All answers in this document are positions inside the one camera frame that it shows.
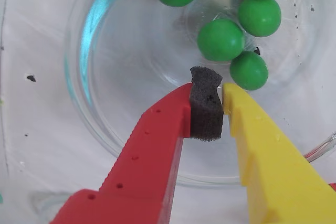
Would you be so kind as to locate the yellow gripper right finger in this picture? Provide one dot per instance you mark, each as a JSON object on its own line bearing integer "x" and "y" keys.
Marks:
{"x": 275, "y": 169}

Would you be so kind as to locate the clear glass dish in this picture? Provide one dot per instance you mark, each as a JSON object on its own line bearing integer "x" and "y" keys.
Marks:
{"x": 131, "y": 77}

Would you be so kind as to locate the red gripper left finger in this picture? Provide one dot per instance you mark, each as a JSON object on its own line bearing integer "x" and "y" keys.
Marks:
{"x": 147, "y": 169}

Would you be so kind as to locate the white tablecloth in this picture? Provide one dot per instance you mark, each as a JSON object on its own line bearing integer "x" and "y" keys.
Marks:
{"x": 31, "y": 129}

